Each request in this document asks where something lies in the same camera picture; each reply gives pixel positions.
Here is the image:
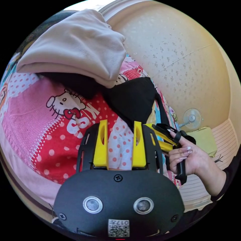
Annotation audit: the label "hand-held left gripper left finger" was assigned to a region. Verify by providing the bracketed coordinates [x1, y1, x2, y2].
[93, 119, 109, 167]

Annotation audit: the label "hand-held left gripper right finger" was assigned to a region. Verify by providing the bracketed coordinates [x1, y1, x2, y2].
[133, 121, 147, 167]

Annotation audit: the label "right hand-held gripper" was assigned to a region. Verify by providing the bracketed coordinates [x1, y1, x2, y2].
[144, 123, 197, 186]

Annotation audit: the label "person's right forearm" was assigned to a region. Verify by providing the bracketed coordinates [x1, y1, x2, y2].
[195, 165, 227, 197]

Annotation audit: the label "black pants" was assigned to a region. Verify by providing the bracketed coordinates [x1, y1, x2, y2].
[102, 76, 171, 130]

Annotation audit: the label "person's right hand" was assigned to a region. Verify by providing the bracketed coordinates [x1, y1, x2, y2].
[167, 128, 214, 176]

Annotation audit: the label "white standing fan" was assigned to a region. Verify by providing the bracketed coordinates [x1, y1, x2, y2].
[178, 107, 204, 130]

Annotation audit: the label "bed with printed sheet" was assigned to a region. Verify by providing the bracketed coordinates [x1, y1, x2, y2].
[0, 51, 182, 224]

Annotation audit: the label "pile of clothes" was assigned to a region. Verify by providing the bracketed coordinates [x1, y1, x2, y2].
[16, 9, 127, 99]

